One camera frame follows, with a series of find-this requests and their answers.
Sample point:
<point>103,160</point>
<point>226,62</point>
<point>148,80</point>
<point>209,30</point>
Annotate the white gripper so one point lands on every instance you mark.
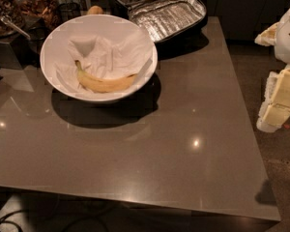
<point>289,33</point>

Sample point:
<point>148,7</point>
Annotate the yellow banana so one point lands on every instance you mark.
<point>100,85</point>

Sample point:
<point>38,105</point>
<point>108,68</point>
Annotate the white bowl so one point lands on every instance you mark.
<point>55,50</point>

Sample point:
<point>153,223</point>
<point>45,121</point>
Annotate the silver insulated lunch bag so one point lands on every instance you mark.
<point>163,19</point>

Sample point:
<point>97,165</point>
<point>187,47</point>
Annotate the white paper napkin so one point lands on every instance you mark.
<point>104,58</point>

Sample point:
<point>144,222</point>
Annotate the small orange fruit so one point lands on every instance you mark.
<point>95,10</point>

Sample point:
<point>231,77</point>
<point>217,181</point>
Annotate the dark snack container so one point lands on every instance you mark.
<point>47,10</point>

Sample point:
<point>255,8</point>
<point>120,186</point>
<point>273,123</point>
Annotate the metal spoon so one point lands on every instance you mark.
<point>7,20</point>

